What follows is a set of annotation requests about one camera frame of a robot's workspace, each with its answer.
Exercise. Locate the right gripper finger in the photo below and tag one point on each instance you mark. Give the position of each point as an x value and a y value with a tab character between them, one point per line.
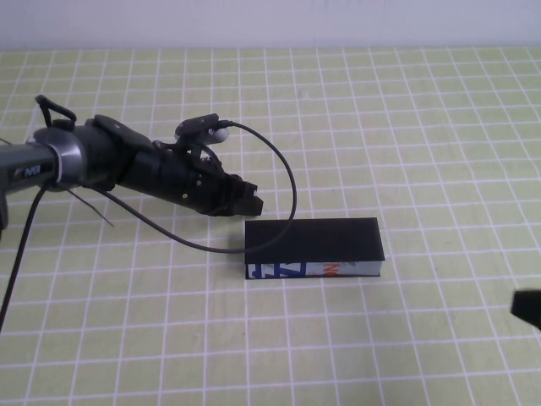
528	306

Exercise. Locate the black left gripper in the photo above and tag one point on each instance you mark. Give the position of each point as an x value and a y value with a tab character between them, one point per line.
177	177

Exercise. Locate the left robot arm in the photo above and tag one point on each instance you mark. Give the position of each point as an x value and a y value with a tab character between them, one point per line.
72	148

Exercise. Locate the green checked tablecloth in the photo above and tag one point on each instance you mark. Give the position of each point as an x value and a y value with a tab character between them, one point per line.
380	127

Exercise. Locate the black zip tie tail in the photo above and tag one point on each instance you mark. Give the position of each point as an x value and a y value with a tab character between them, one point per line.
93	209

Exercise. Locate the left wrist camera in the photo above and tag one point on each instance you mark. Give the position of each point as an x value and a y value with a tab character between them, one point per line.
198	122

